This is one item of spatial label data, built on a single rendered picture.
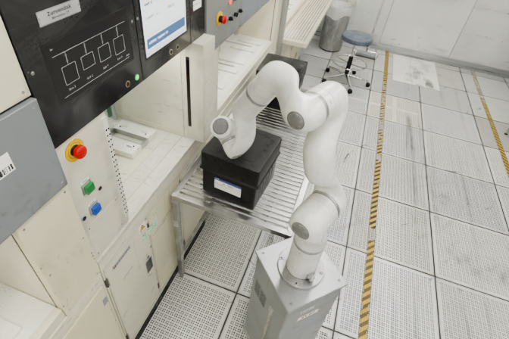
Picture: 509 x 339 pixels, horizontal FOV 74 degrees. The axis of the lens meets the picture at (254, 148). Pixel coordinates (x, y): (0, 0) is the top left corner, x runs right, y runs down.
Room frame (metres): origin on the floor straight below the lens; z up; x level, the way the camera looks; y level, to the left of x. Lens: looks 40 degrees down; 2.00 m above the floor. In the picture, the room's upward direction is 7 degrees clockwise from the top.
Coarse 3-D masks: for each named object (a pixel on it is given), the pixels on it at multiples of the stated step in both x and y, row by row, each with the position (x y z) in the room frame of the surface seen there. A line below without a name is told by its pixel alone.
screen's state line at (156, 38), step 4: (180, 20) 1.26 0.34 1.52; (184, 20) 1.28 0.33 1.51; (172, 24) 1.20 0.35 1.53; (176, 24) 1.23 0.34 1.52; (180, 24) 1.25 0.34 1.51; (184, 24) 1.28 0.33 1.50; (168, 28) 1.17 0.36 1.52; (172, 28) 1.19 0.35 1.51; (176, 28) 1.23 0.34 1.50; (160, 32) 1.12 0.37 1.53; (164, 32) 1.14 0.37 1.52; (168, 32) 1.17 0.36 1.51; (172, 32) 1.19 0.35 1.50; (152, 36) 1.07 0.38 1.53; (156, 36) 1.09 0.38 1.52; (160, 36) 1.11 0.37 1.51; (164, 36) 1.14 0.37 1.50; (148, 40) 1.05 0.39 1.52; (152, 40) 1.07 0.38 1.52; (156, 40) 1.09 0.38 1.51; (160, 40) 1.11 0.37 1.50; (148, 44) 1.05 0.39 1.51; (152, 44) 1.07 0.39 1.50; (148, 48) 1.04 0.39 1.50
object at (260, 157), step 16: (208, 144) 1.16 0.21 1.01; (256, 144) 1.20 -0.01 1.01; (272, 144) 1.22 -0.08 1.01; (208, 160) 1.09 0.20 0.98; (224, 160) 1.07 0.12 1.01; (240, 160) 1.08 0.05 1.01; (256, 160) 1.09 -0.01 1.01; (272, 160) 1.17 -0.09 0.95; (224, 176) 1.06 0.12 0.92; (240, 176) 1.04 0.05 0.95; (256, 176) 1.01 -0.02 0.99
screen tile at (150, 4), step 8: (144, 0) 1.05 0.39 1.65; (152, 0) 1.09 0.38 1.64; (144, 8) 1.04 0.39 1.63; (152, 8) 1.09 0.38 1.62; (160, 8) 1.13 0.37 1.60; (144, 16) 1.04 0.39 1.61; (160, 16) 1.12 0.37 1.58; (152, 24) 1.08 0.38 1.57; (160, 24) 1.12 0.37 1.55; (152, 32) 1.07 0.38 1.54
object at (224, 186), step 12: (204, 180) 1.11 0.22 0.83; (216, 180) 1.08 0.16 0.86; (228, 180) 1.06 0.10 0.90; (264, 180) 1.13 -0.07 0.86; (216, 192) 1.08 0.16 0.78; (228, 192) 1.06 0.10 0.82; (240, 192) 1.04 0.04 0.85; (252, 192) 1.02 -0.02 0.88; (240, 204) 1.04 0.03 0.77; (252, 204) 1.02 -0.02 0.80
